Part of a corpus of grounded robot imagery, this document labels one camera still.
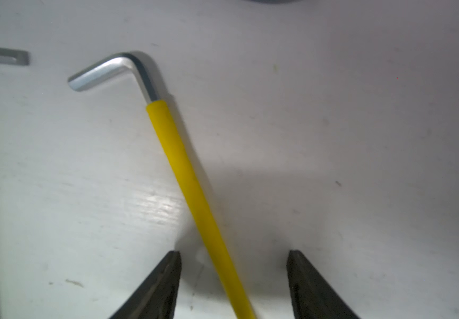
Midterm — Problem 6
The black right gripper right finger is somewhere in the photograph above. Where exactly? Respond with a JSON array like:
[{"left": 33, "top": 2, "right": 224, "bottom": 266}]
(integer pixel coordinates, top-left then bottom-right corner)
[{"left": 287, "top": 250, "right": 358, "bottom": 319}]

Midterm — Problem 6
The yellow handled hex key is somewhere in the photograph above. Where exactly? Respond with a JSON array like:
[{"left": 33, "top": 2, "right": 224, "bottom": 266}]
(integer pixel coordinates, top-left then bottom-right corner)
[{"left": 68, "top": 53, "right": 255, "bottom": 318}]

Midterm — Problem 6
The dark teal storage box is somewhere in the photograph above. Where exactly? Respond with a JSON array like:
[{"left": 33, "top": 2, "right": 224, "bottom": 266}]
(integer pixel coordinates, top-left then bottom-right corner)
[{"left": 249, "top": 0, "right": 298, "bottom": 5}]

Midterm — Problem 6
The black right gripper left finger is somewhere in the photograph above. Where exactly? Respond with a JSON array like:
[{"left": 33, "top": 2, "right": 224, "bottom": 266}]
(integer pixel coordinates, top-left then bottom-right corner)
[{"left": 111, "top": 251, "right": 182, "bottom": 319}]

